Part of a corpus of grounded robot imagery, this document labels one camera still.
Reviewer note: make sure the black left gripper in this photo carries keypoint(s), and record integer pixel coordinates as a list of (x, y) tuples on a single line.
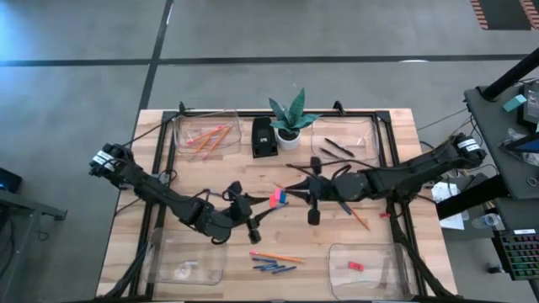
[(242, 210)]

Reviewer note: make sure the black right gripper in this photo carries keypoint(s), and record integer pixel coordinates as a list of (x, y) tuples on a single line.
[(324, 189)]

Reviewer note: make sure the blue eraser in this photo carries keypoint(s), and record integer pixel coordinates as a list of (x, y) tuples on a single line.
[(283, 196)]

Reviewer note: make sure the black pen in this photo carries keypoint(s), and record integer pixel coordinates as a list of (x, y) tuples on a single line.
[(339, 147), (329, 153)]

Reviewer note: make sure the red eraser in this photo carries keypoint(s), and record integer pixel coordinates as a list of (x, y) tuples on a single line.
[(355, 266)]

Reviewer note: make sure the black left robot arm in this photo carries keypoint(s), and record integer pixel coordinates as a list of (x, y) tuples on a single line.
[(160, 191)]

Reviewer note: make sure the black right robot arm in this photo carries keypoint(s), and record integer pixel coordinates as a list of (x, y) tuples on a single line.
[(412, 172)]

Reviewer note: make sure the white plant pot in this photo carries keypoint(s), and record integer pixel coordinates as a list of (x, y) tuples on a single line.
[(288, 145)]

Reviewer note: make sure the black hole punch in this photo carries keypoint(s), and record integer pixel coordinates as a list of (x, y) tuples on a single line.
[(264, 139)]

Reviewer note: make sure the clear plastic bin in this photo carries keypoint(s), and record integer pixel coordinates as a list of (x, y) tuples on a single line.
[(362, 134), (379, 282), (185, 122), (185, 265)]

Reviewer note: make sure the green snake plant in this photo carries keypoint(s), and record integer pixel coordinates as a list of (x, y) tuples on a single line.
[(295, 109)]

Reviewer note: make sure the white paper sheet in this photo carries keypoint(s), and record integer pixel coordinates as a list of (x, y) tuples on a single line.
[(444, 191)]

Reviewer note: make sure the black stand beam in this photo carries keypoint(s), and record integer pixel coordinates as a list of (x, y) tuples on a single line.
[(471, 200)]

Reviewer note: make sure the clear water bottle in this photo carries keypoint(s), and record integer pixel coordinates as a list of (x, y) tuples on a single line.
[(488, 220)]

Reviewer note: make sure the dark grey desk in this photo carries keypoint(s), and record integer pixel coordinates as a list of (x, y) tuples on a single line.
[(492, 139)]

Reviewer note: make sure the backlit black keyboard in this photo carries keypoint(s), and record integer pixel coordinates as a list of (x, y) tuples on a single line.
[(520, 254)]

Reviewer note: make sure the dark tablet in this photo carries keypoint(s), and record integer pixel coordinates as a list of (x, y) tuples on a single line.
[(526, 145)]

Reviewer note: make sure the teal box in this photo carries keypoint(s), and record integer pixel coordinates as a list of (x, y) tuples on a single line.
[(514, 103)]

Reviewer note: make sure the grey side desk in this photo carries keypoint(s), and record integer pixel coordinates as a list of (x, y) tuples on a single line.
[(25, 205)]

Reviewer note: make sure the black desktop device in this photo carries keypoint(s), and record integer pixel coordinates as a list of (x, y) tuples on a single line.
[(531, 105)]

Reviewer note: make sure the black device with blue light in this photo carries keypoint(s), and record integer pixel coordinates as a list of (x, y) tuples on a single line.
[(10, 181)]

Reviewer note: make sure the dark mat with orange stripes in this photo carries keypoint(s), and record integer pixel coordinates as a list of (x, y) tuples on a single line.
[(503, 14)]

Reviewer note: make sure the black aluminium table frame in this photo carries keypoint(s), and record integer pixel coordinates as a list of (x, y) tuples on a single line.
[(246, 114)]

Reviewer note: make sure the black stand post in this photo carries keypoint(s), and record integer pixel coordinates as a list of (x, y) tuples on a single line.
[(511, 76)]

